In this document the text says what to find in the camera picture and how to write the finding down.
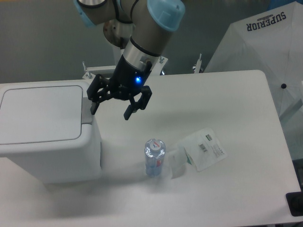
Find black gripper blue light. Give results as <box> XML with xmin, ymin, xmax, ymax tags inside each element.
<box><xmin>87</xmin><ymin>56</ymin><xmax>152</xmax><ymax>120</ymax></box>

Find white plastic trash can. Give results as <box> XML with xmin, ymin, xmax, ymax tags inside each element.
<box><xmin>0</xmin><ymin>80</ymin><xmax>102</xmax><ymax>183</ymax></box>

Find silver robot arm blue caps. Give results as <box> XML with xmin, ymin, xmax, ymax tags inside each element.
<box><xmin>74</xmin><ymin>0</ymin><xmax>186</xmax><ymax>120</ymax></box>

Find clear plastic water bottle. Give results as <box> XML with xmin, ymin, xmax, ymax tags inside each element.
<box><xmin>144</xmin><ymin>139</ymin><xmax>166</xmax><ymax>177</ymax></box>

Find small clear plastic bag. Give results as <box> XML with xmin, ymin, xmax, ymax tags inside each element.
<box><xmin>169</xmin><ymin>147</ymin><xmax>187</xmax><ymax>179</ymax></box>

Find white printed plastic pouch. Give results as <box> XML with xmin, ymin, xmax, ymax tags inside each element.
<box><xmin>177</xmin><ymin>128</ymin><xmax>228</xmax><ymax>172</ymax></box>

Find white umbrella with lettering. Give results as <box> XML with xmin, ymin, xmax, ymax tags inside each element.
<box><xmin>205</xmin><ymin>1</ymin><xmax>303</xmax><ymax>116</ymax></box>

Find black device at table edge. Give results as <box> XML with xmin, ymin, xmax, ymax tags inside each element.
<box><xmin>285</xmin><ymin>192</ymin><xmax>303</xmax><ymax>217</ymax></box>

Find silver table clamp bracket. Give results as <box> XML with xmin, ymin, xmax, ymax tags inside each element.
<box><xmin>192</xmin><ymin>53</ymin><xmax>204</xmax><ymax>74</ymax></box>

